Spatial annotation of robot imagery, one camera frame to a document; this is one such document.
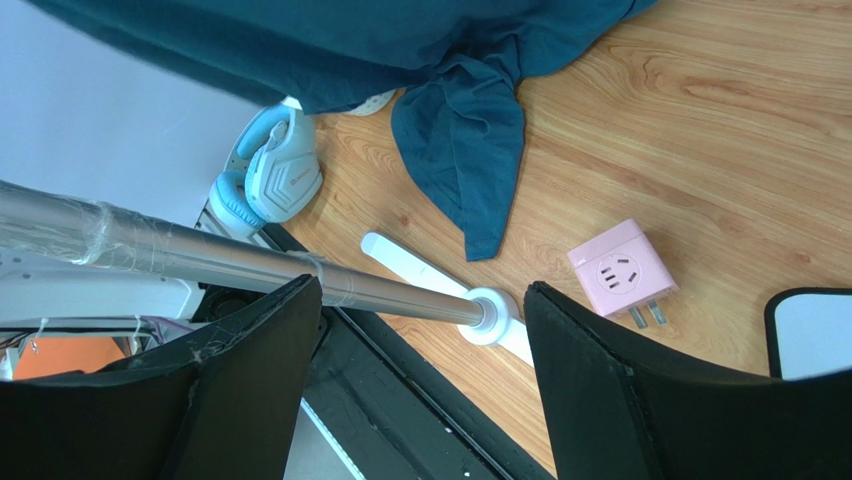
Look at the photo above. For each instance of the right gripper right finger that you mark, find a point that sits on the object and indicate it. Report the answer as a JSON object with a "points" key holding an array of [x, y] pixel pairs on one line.
{"points": [[619, 405]]}

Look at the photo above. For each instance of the white perforated plastic basket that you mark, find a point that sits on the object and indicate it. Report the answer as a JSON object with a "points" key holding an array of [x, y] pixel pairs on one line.
{"points": [[372, 105]]}

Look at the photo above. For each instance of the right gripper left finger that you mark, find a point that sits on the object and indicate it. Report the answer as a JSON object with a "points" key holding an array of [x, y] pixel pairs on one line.
{"points": [[218, 403]]}

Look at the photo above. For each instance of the white dry erase board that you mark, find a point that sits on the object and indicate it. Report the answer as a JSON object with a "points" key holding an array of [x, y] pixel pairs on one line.
{"points": [[808, 332]]}

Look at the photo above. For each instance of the dark blue t shirt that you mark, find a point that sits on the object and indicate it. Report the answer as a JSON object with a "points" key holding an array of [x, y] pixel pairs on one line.
{"points": [[455, 65]]}

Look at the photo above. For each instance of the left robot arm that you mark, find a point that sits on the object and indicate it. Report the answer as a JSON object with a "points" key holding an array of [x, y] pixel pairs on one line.
{"points": [[36, 289]]}

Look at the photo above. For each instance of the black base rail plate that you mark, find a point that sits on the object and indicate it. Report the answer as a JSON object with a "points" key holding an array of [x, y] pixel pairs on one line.
{"points": [[393, 415]]}

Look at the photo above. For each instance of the silver clothes rack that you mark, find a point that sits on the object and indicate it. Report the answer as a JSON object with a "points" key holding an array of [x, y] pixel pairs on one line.
{"points": [[98, 234]]}

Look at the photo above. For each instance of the light blue headphones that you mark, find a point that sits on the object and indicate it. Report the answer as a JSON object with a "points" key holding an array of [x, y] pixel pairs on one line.
{"points": [[271, 174]]}

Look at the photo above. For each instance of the pink power adapter cube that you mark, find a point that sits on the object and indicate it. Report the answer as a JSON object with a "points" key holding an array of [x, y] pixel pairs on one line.
{"points": [[620, 272]]}

